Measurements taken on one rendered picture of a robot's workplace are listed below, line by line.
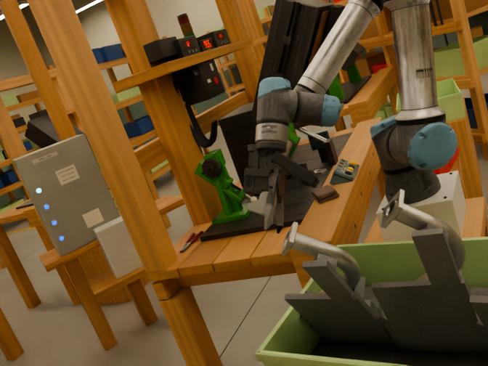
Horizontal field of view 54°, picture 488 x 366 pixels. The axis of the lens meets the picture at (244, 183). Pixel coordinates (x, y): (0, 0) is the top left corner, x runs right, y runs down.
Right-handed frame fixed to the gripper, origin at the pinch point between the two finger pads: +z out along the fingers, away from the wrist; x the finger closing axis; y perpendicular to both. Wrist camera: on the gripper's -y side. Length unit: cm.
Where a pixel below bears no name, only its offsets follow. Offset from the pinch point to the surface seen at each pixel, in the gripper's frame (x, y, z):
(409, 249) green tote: -11.0, -29.2, 1.7
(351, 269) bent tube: 19.3, -17.3, 6.3
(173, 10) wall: -898, 450, -553
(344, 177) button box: -78, -11, -25
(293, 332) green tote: 4.3, -5.6, 20.4
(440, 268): 25.2, -30.9, 5.0
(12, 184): -614, 601, -84
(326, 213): -56, -6, -9
